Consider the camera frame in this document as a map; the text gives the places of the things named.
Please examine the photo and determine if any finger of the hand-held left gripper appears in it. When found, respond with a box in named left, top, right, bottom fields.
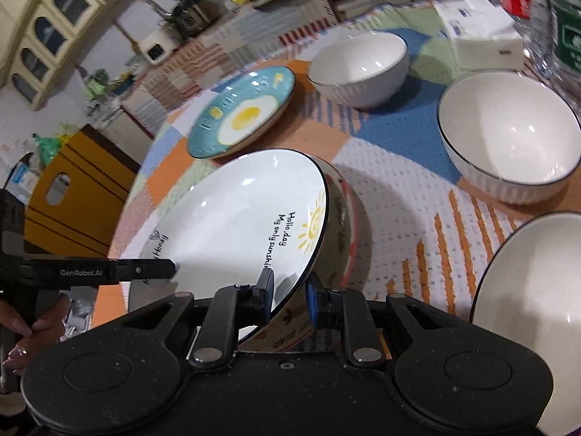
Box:
left=115, top=258, right=177, bottom=283

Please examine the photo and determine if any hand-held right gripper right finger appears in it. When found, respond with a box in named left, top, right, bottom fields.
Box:
left=305, top=277, right=473, bottom=368

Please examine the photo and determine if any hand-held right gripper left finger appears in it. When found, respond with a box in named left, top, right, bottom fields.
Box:
left=120, top=268, right=276, bottom=371

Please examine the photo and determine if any patterned plate with red rim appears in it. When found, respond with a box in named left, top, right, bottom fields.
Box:
left=240, top=157, right=364, bottom=352

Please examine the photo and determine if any white plate with sun print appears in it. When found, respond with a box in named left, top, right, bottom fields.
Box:
left=122, top=149, right=330, bottom=343

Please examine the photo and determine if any blue plate with egg print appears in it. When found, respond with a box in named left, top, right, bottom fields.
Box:
left=187, top=66, right=297, bottom=161

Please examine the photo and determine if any white ribbed bowl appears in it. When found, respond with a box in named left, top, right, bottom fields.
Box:
left=437, top=72, right=581, bottom=205
left=308, top=31, right=409, bottom=110
left=469, top=213, right=581, bottom=436

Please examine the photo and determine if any person's left hand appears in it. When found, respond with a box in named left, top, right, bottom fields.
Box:
left=0, top=297, right=72, bottom=375

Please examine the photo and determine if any yellow wooden chair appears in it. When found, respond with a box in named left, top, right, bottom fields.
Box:
left=25, top=126, right=141, bottom=259

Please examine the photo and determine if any checked tablecloth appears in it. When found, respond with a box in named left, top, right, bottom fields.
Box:
left=91, top=4, right=581, bottom=355

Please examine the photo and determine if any green plastic bag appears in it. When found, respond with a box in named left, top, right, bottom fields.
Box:
left=33, top=133, right=70, bottom=165

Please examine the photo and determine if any white rice cooker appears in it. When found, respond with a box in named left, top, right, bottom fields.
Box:
left=137, top=31, right=176, bottom=63

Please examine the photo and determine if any counter with checked cloth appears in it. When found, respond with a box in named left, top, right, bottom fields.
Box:
left=122, top=0, right=343, bottom=139

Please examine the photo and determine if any cream arched cabinet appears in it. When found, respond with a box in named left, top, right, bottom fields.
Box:
left=0, top=0, right=153, bottom=110

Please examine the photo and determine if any dark pressure cooker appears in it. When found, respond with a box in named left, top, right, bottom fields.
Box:
left=167, top=0, right=215, bottom=33

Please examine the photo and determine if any white tissue pack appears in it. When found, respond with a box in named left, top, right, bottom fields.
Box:
left=433, top=0, right=526, bottom=72

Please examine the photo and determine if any clear bottle with red label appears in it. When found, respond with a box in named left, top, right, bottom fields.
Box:
left=492, top=0, right=552, bottom=51

